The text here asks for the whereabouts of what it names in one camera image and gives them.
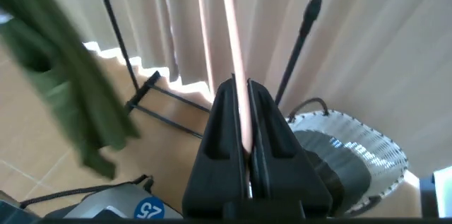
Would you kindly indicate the black clothes rack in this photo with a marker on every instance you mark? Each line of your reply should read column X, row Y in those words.
column 310, row 13

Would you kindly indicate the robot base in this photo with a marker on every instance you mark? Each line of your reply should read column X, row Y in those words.
column 116, row 203

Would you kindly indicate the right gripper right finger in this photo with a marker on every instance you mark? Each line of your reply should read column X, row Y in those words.
column 293, row 192

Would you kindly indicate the pink clothes hanger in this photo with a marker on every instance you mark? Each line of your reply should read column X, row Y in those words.
column 234, row 40

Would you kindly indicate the white laundry basket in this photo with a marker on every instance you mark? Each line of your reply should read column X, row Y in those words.
column 370, row 139

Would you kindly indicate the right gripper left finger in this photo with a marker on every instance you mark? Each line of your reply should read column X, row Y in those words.
column 212, row 188

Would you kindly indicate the green long-sleeved shirt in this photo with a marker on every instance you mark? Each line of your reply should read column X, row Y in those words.
column 70, row 86

